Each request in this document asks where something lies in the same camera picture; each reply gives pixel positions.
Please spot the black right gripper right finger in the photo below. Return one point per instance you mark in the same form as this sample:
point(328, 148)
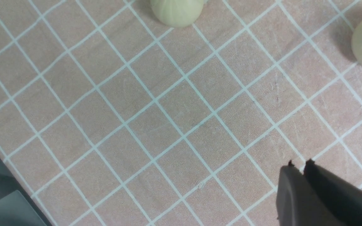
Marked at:
point(341, 198)

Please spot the pink checkered tablecloth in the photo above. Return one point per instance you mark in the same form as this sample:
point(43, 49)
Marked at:
point(109, 117)

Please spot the white bun front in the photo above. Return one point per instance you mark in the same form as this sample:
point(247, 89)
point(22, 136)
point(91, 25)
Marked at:
point(177, 13)

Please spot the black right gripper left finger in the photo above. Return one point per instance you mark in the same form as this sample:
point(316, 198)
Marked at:
point(297, 204)

